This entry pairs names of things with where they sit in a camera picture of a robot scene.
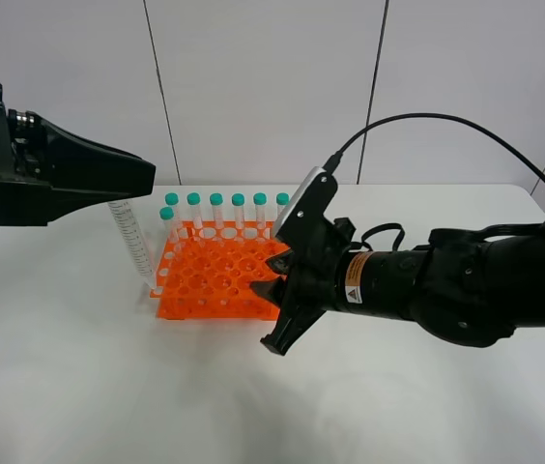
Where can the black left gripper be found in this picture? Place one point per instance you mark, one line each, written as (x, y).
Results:
(47, 172)

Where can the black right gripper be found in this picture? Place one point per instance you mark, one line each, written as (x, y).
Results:
(305, 285)

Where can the test tube with teal cap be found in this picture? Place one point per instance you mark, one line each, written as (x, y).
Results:
(134, 239)

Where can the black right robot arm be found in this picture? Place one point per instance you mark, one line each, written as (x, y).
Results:
(466, 287)

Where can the orange test tube rack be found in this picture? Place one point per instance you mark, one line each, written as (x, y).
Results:
(207, 273)

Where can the rack tube far right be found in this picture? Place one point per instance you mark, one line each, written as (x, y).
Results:
(282, 201)

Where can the rack tube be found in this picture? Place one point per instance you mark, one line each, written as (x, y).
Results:
(238, 207)
(173, 237)
(194, 201)
(172, 200)
(282, 201)
(216, 201)
(260, 203)

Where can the rack tube front left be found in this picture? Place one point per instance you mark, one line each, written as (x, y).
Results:
(173, 237)

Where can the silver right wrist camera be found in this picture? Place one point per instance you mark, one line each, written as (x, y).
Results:
(310, 200)

